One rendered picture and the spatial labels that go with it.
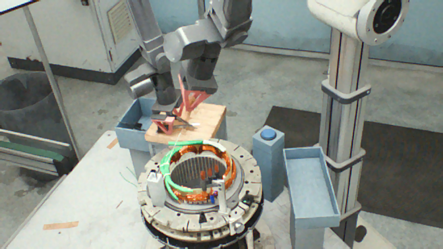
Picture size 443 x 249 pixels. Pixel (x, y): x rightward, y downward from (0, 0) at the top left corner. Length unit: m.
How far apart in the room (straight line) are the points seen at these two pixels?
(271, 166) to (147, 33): 0.56
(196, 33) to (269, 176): 0.70
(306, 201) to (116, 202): 0.69
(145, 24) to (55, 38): 2.55
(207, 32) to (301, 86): 2.54
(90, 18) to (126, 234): 2.12
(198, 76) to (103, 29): 2.49
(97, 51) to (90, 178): 1.89
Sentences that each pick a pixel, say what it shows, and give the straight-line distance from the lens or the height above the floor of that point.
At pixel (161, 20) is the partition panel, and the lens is 3.89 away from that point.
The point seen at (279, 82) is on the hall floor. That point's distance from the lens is 3.47.
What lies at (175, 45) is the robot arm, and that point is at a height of 1.53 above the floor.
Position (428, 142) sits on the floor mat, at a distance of 3.08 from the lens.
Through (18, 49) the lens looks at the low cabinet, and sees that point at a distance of 4.05.
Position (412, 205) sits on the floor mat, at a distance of 2.69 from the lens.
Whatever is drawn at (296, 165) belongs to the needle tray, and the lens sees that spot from 1.36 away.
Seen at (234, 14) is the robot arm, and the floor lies 1.59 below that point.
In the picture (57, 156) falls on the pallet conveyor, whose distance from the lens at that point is 1.95.
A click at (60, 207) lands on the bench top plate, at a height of 0.78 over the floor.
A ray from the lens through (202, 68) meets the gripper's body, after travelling 0.98.
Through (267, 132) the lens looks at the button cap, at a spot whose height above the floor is 1.04.
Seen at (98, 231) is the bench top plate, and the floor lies 0.78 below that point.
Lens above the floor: 1.98
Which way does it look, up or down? 40 degrees down
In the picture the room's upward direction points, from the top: 6 degrees counter-clockwise
